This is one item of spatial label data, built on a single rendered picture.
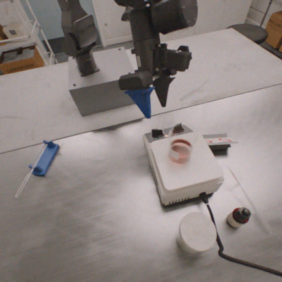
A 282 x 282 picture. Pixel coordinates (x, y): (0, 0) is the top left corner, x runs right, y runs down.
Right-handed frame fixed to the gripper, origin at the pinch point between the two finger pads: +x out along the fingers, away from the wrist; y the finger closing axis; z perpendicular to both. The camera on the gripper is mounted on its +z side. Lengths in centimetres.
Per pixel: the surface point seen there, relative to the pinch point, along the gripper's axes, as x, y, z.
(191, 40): -14, 62, -6
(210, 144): 13.2, 3.2, 11.9
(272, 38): -9, 267, 46
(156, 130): 8.0, -0.8, -0.4
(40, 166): 12.3, -17.6, -28.1
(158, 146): 9.1, -7.2, 2.6
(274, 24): -25, 266, 47
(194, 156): 11.3, -6.3, 10.2
